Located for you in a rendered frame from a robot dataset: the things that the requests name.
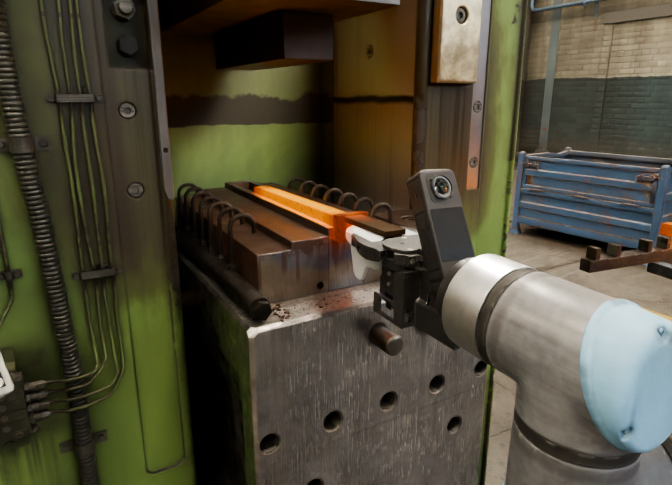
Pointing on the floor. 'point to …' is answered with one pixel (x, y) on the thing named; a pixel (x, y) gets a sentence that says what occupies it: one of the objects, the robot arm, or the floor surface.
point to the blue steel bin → (594, 195)
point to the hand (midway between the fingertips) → (359, 226)
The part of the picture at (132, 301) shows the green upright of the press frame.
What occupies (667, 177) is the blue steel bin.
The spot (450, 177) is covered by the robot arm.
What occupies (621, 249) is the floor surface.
